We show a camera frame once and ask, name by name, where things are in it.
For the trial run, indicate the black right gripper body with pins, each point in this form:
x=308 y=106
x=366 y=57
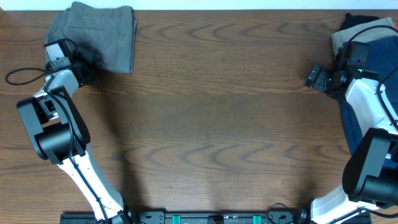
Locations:
x=325 y=81

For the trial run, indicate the navy blue shorts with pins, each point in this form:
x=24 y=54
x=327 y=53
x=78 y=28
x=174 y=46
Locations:
x=382 y=58

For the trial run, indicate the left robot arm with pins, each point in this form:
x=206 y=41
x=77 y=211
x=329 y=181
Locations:
x=59 y=134

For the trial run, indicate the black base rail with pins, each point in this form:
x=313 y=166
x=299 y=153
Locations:
x=274 y=216

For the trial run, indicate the khaki shorts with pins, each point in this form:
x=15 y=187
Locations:
x=338 y=38

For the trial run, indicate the grey shorts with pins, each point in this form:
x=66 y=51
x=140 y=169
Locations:
x=108 y=35

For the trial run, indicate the black garment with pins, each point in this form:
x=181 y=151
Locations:
x=351 y=20

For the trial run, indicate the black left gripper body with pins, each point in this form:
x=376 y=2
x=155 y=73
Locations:
x=86 y=62

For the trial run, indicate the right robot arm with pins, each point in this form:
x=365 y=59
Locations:
x=367 y=184

